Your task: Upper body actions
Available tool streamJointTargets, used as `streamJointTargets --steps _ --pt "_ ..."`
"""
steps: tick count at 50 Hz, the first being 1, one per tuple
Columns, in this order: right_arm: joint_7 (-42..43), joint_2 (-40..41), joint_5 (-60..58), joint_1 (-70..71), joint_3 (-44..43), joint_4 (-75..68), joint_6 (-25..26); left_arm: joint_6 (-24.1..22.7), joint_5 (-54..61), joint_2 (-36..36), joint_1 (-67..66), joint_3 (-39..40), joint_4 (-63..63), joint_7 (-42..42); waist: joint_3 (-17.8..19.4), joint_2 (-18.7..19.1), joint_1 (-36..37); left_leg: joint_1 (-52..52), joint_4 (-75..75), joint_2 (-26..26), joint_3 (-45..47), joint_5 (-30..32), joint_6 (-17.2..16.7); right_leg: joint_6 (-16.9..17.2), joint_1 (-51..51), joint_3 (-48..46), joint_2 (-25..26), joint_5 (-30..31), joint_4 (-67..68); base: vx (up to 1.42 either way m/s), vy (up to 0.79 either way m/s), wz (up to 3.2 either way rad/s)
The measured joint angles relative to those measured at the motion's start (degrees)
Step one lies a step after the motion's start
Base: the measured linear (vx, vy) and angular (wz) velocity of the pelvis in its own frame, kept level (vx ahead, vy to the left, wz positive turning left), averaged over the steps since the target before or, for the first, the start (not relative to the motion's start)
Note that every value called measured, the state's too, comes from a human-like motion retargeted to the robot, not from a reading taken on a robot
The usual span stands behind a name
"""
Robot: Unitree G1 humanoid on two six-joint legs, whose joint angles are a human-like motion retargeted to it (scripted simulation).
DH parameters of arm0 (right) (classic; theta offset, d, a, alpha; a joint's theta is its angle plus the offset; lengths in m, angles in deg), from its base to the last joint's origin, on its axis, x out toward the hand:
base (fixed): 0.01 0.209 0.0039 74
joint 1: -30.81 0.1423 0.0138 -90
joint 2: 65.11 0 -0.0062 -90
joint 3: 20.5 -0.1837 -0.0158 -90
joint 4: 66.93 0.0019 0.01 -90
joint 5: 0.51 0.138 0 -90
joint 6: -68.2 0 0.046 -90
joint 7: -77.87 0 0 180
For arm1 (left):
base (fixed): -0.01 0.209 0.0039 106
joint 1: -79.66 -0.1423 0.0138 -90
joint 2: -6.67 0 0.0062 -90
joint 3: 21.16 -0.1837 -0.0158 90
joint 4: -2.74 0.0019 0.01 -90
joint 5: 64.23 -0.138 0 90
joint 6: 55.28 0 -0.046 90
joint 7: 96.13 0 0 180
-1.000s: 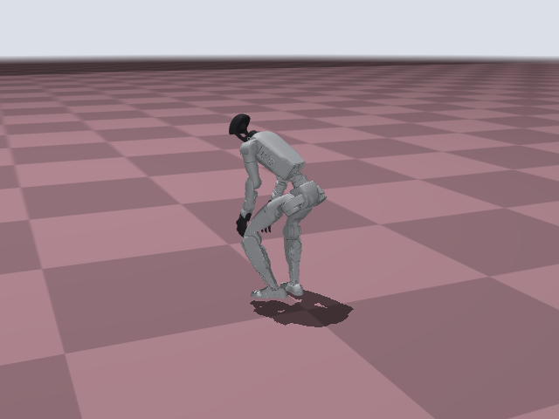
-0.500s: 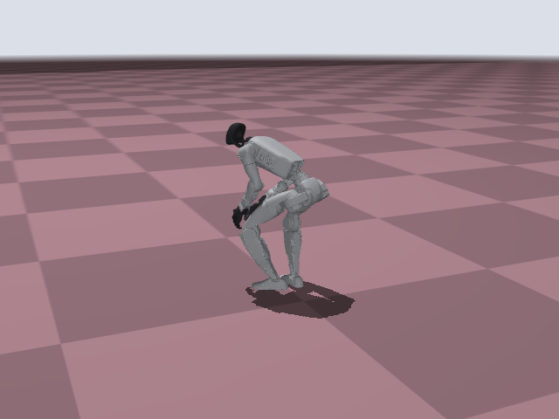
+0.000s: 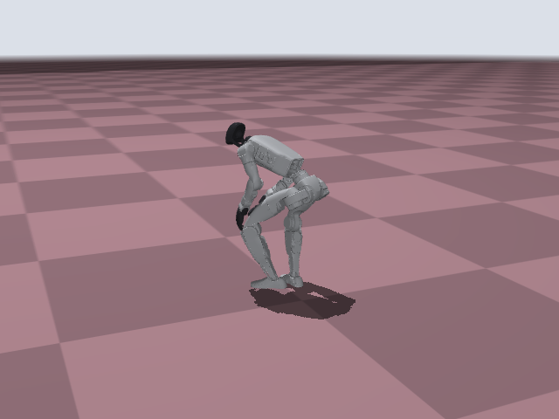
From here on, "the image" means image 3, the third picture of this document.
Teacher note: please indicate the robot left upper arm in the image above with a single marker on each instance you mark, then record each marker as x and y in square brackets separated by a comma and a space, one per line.
[246, 154]

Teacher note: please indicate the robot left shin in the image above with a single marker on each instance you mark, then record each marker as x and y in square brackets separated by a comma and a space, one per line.
[257, 246]

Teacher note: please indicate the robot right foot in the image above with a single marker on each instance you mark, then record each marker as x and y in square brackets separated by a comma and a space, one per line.
[296, 281]

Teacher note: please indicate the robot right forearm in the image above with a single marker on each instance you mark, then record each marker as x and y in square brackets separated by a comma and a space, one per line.
[277, 187]

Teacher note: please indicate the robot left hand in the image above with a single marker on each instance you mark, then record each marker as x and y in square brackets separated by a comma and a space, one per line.
[240, 217]

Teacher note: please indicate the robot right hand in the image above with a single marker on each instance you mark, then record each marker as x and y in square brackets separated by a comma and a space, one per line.
[262, 198]

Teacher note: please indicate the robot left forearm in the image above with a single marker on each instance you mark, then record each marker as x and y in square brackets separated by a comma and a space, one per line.
[248, 196]

